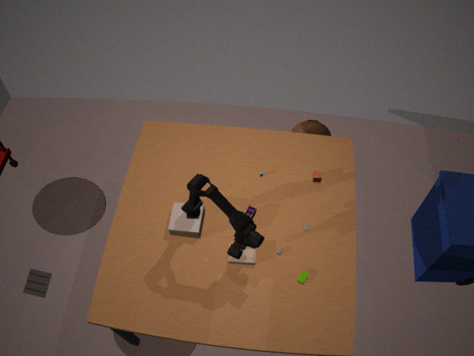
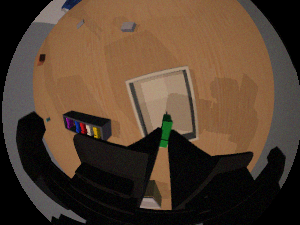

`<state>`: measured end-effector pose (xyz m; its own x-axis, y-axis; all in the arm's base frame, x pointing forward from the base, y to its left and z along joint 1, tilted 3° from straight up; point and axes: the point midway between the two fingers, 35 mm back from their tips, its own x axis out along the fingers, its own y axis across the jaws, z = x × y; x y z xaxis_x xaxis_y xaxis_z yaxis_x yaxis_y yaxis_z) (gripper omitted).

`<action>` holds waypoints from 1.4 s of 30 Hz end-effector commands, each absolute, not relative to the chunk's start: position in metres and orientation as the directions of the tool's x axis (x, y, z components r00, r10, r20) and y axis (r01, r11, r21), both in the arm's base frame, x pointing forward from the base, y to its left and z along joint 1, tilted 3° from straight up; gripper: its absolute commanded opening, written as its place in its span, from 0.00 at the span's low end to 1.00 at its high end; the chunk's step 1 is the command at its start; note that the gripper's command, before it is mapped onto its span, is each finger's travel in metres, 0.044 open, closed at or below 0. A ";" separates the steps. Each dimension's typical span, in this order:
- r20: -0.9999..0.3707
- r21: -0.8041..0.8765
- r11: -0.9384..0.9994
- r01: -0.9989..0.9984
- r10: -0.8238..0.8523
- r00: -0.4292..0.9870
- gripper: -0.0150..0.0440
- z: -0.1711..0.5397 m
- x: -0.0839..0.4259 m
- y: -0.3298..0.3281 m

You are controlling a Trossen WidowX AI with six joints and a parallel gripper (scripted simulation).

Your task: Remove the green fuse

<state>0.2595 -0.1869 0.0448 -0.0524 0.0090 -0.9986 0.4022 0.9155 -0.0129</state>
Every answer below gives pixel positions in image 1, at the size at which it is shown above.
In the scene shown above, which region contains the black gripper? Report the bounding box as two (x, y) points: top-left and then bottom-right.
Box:
(227, 233), (246, 259)

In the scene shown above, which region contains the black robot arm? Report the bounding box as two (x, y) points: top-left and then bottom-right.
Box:
(181, 173), (265, 249)

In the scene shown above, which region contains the small green block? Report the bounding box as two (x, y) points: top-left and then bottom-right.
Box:
(298, 271), (309, 284)

